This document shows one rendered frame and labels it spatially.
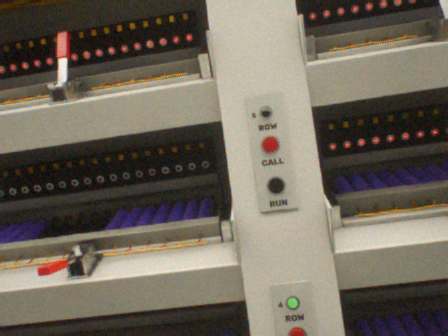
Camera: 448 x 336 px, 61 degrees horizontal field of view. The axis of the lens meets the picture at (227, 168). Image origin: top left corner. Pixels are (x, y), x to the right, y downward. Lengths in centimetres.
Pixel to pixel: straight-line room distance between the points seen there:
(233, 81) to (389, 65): 16
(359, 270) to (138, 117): 29
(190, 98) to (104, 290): 23
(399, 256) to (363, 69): 20
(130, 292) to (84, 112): 20
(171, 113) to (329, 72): 17
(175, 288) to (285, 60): 27
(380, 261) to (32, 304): 38
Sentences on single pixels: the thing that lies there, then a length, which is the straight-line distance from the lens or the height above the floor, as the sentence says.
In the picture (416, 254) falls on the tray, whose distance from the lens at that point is 44.
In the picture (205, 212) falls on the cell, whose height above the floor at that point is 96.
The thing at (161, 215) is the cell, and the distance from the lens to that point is 51.
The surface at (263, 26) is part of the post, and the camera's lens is 44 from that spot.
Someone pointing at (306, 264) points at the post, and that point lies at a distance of 41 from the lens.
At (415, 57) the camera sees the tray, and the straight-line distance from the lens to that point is 45.
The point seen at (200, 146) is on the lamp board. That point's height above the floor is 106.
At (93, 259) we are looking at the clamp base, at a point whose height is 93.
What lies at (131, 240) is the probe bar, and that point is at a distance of 48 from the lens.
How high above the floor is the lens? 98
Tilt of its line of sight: 4 degrees up
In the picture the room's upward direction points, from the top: 8 degrees counter-clockwise
